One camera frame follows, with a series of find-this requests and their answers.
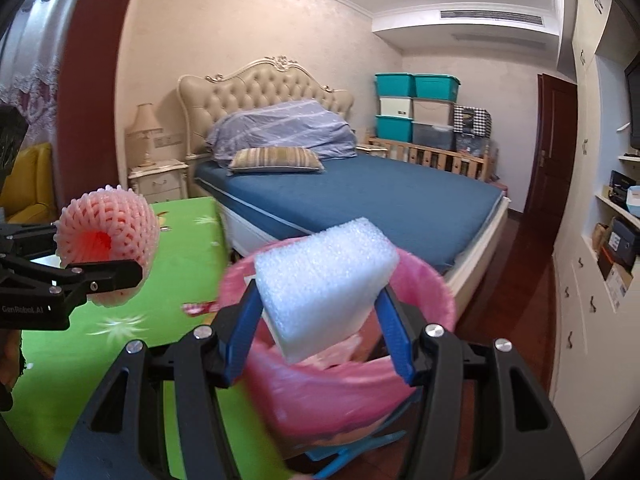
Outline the pink foam fruit net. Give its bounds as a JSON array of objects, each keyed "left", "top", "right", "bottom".
[{"left": 54, "top": 185, "right": 160, "bottom": 308}]

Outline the pink lined trash bin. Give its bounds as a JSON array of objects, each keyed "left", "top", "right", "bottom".
[{"left": 216, "top": 239, "right": 457, "bottom": 458}]

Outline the dark red room door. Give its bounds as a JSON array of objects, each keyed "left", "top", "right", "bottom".
[{"left": 525, "top": 74, "right": 578, "bottom": 221}]

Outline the striped brown pillow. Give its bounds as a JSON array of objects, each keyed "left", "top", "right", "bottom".
[{"left": 228, "top": 146, "right": 324, "bottom": 174}]

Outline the small black safe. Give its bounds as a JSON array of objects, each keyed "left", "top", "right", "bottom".
[{"left": 605, "top": 218, "right": 639, "bottom": 271}]

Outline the dark red door frame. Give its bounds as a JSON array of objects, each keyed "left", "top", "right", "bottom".
[{"left": 54, "top": 0, "right": 129, "bottom": 207}]

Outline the white built-in wardrobe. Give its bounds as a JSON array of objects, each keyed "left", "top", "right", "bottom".
[{"left": 551, "top": 0, "right": 639, "bottom": 479}]

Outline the teal storage bin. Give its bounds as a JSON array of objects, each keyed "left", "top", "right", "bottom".
[
  {"left": 413, "top": 74, "right": 461, "bottom": 103},
  {"left": 375, "top": 73, "right": 416, "bottom": 98},
  {"left": 376, "top": 115, "right": 412, "bottom": 143}
]

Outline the person's left hand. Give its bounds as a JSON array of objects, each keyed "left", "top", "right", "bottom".
[{"left": 0, "top": 330, "right": 25, "bottom": 412}]

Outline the teal storage bin top left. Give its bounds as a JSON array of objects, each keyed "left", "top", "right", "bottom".
[{"left": 375, "top": 73, "right": 416, "bottom": 98}]

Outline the lavender striped duvet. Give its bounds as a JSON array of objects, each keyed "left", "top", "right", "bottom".
[{"left": 205, "top": 100, "right": 357, "bottom": 166}]

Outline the green cartoon tablecloth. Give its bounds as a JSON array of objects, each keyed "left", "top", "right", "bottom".
[{"left": 3, "top": 197, "right": 228, "bottom": 467}]

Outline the blue mattress bed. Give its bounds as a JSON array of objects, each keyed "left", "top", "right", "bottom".
[{"left": 194, "top": 155, "right": 510, "bottom": 313}]

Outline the white storage bin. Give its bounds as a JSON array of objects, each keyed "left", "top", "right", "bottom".
[{"left": 380, "top": 96, "right": 412, "bottom": 119}]

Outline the white foam sheet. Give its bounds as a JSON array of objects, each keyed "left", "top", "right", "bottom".
[{"left": 254, "top": 218, "right": 399, "bottom": 364}]

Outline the teal storage bin lower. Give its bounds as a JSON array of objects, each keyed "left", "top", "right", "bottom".
[{"left": 376, "top": 115, "right": 412, "bottom": 143}]

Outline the teal storage bin top right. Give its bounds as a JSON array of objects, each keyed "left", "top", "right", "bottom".
[{"left": 413, "top": 74, "right": 461, "bottom": 103}]

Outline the cream nightstand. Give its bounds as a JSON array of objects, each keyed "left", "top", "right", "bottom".
[{"left": 128, "top": 159, "right": 189, "bottom": 204}]

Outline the wooden crib rail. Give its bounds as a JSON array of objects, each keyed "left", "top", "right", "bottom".
[{"left": 356, "top": 136, "right": 495, "bottom": 182}]

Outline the beige storage bin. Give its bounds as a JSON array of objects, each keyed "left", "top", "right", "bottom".
[{"left": 412, "top": 99, "right": 454, "bottom": 126}]

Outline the yellow leather armchair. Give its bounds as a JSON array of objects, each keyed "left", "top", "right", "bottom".
[{"left": 1, "top": 143, "right": 58, "bottom": 224}]

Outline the ceiling air vent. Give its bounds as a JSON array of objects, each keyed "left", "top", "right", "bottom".
[{"left": 440, "top": 9, "right": 544, "bottom": 26}]

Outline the houndstooth bag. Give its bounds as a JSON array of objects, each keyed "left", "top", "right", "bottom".
[{"left": 454, "top": 104, "right": 492, "bottom": 138}]

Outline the grey clear storage bin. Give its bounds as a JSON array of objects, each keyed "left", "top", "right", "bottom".
[{"left": 412, "top": 122, "right": 456, "bottom": 151}]

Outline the bedside table lamp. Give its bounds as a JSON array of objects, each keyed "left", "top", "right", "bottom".
[{"left": 126, "top": 103, "right": 163, "bottom": 169}]

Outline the beige tufted headboard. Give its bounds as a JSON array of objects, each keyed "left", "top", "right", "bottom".
[{"left": 177, "top": 55, "right": 355, "bottom": 162}]

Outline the lace patterned curtain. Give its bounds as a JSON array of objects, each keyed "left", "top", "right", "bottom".
[{"left": 1, "top": 0, "right": 77, "bottom": 148}]

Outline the black television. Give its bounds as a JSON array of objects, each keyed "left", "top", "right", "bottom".
[{"left": 625, "top": 53, "right": 640, "bottom": 151}]

